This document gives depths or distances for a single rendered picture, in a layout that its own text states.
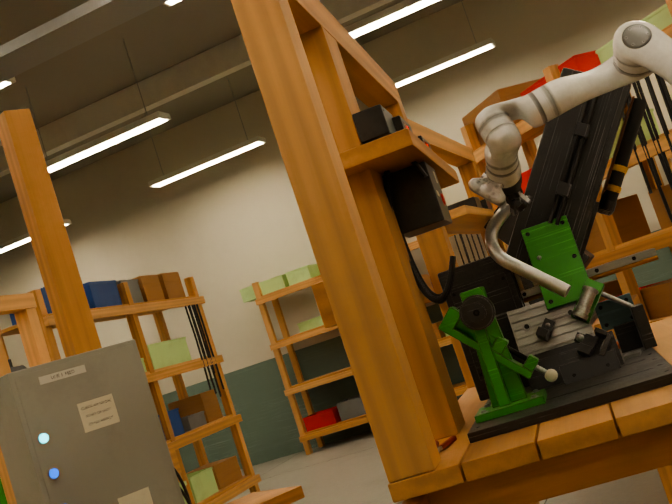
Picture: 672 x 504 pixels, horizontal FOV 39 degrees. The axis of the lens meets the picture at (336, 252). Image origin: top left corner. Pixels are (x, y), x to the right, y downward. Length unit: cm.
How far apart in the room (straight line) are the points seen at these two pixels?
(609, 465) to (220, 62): 892
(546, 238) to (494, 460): 77
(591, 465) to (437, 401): 45
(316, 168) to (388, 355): 37
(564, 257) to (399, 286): 44
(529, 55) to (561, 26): 48
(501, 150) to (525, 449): 60
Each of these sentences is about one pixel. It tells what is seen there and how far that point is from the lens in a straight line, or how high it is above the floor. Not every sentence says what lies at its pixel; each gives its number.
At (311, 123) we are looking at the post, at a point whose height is 155.
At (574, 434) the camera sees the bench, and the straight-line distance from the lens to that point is 171.
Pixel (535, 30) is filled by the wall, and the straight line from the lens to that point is 1159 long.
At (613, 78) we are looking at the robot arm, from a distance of 201.
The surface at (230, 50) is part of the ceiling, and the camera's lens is 1035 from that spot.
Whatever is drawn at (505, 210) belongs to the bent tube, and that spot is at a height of 132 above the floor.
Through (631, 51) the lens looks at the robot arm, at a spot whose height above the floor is 151.
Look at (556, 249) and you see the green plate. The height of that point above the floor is 120.
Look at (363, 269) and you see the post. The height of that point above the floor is 126.
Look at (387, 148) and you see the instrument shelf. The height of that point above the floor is 151.
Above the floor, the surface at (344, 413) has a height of 34.
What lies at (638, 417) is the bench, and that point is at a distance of 171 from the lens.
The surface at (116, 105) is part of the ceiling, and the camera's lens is 1093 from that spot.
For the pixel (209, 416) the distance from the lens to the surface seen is 874.
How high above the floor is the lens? 115
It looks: 5 degrees up
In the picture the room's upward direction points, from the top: 18 degrees counter-clockwise
